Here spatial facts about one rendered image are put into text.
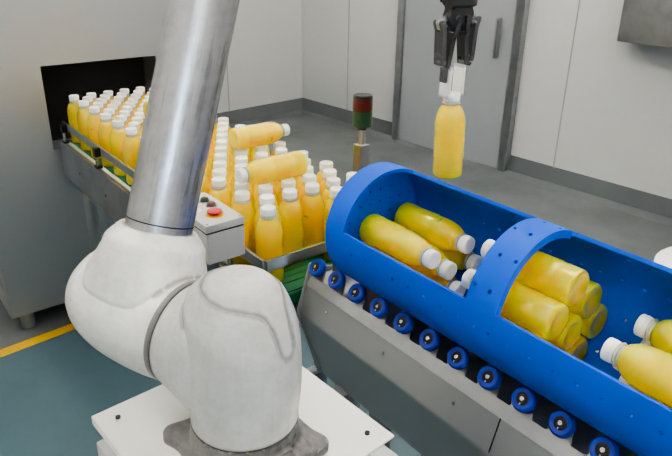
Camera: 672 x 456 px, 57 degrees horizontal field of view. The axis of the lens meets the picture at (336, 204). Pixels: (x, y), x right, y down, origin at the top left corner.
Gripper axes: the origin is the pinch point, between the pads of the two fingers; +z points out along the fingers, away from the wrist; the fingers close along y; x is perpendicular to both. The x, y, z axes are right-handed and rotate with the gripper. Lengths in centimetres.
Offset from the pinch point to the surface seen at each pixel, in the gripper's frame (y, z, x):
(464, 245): -14.8, 28.6, -19.8
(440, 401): -32, 52, -32
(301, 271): -26, 51, 23
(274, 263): -36, 44, 20
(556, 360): -33, 28, -53
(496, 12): 298, 32, 212
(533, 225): -18.6, 15.8, -37.1
